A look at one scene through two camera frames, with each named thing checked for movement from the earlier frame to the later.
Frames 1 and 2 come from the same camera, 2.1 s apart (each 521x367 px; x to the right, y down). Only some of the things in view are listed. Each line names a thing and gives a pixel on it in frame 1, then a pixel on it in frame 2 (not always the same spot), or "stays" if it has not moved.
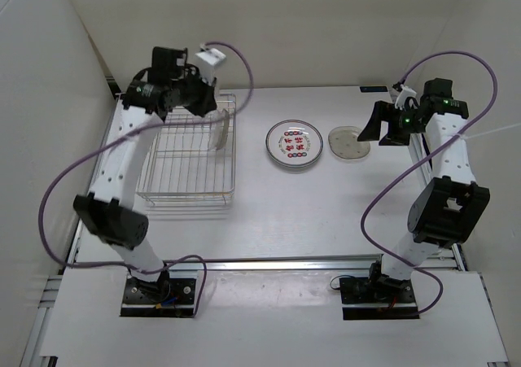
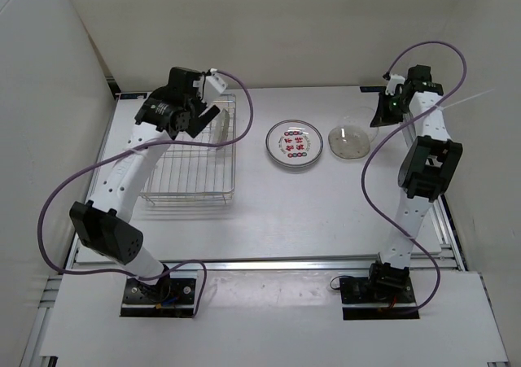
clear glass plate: (212, 116) -> (360, 116)
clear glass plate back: (221, 128) stays
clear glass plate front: (343, 142) stays
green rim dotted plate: (294, 143) stays
